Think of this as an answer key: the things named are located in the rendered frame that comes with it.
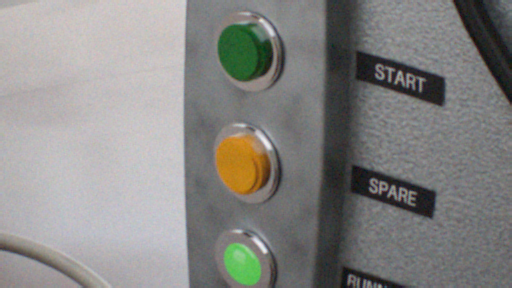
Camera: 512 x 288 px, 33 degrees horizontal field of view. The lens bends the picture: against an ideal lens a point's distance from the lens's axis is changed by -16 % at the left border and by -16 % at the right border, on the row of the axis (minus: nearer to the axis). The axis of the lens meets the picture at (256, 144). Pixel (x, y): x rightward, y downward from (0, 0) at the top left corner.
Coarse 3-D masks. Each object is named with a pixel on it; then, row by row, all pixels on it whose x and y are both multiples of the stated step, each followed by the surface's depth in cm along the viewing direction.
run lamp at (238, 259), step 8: (232, 248) 46; (240, 248) 45; (224, 256) 46; (232, 256) 46; (240, 256) 45; (248, 256) 45; (232, 264) 46; (240, 264) 45; (248, 264) 45; (256, 264) 45; (232, 272) 46; (240, 272) 46; (248, 272) 45; (256, 272) 45; (240, 280) 46; (248, 280) 46; (256, 280) 46
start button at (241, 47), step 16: (224, 32) 42; (240, 32) 41; (256, 32) 41; (224, 48) 42; (240, 48) 42; (256, 48) 41; (224, 64) 42; (240, 64) 42; (256, 64) 41; (240, 80) 42
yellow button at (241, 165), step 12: (228, 144) 44; (240, 144) 43; (252, 144) 43; (216, 156) 44; (228, 156) 44; (240, 156) 43; (252, 156) 43; (228, 168) 44; (240, 168) 43; (252, 168) 43; (264, 168) 43; (228, 180) 44; (240, 180) 44; (252, 180) 43; (264, 180) 43; (240, 192) 44; (252, 192) 44
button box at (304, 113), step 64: (192, 0) 44; (256, 0) 41; (320, 0) 39; (192, 64) 45; (320, 64) 40; (192, 128) 46; (256, 128) 43; (320, 128) 41; (192, 192) 47; (320, 192) 42; (192, 256) 49; (320, 256) 43
